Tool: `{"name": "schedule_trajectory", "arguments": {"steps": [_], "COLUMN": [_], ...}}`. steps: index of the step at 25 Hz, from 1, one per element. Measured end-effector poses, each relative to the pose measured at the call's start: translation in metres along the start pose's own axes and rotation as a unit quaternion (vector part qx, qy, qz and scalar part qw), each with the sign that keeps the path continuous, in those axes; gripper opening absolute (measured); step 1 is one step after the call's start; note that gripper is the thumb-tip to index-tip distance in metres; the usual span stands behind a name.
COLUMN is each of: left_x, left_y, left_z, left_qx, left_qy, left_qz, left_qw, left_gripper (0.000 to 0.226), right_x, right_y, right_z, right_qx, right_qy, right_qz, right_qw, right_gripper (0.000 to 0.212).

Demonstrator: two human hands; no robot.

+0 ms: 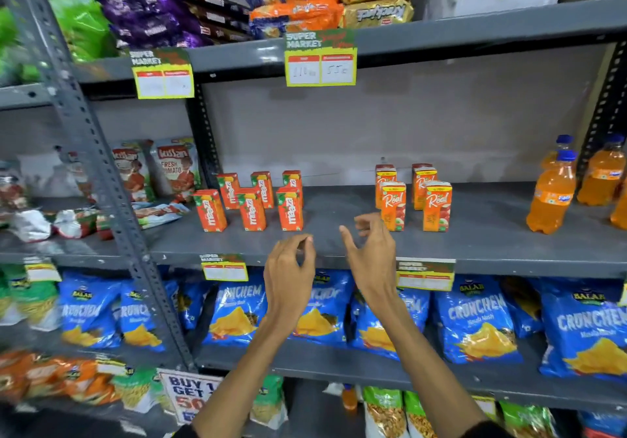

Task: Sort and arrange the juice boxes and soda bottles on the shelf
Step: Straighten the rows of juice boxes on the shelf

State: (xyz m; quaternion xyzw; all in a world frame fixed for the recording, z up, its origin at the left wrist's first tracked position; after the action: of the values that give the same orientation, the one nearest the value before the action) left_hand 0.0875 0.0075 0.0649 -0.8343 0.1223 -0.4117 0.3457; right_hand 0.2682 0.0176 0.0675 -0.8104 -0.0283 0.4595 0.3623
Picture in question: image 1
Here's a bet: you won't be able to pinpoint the person's left hand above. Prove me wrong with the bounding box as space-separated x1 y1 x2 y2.
264 234 317 326

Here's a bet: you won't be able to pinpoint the person's right hand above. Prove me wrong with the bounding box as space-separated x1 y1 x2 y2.
339 212 398 307

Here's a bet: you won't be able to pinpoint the person's right forearm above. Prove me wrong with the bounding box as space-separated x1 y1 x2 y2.
368 295 512 438

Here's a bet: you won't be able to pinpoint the person's left forearm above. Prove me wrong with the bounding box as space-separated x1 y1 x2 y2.
192 313 296 438

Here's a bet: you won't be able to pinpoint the orange fruit juice carton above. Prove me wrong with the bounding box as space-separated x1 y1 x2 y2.
380 181 407 232
375 164 398 210
423 180 453 233
411 163 439 211

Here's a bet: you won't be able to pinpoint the group of red mango drink cartons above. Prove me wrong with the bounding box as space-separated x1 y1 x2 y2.
193 170 305 233

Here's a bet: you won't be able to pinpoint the yellow shelf price tag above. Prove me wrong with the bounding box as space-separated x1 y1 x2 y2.
199 254 249 283
130 48 195 100
24 256 62 283
395 257 457 292
284 29 358 87
95 356 129 378

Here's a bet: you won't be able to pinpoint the gray metal shelving rack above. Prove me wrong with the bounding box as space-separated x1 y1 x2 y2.
73 0 627 438
0 0 198 438

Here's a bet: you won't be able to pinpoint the row of blue chip packets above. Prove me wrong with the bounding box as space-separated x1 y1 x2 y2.
58 268 627 385

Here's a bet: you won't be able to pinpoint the green white snack packet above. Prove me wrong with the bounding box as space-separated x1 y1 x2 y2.
112 366 166 415
249 375 289 431

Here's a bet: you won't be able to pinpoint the green peanut snack packet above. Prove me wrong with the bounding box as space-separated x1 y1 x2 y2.
362 386 408 438
404 391 438 438
499 400 558 438

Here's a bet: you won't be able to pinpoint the white promotion sign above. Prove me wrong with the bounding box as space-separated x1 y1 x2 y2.
157 368 224 427

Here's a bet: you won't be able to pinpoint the orange soda bottle blue cap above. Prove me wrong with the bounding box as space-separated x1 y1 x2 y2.
541 134 575 170
576 133 627 207
526 150 578 236
610 182 627 231

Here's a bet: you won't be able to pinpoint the stack of dark brown packets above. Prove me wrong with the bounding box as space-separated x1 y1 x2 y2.
180 0 254 45

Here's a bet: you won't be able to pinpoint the green and white snack packets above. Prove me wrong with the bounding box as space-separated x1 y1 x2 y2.
0 263 61 333

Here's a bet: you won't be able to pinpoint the pile of orange snack packets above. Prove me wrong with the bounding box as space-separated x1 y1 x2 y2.
0 349 122 405

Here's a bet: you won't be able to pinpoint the pile of purple snack packets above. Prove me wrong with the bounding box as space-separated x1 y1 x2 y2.
96 0 212 51

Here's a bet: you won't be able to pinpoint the blue snack packet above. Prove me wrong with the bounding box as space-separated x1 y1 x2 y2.
577 410 627 438

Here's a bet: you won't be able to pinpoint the pile of green snack packets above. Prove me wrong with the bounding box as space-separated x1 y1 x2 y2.
0 0 121 87

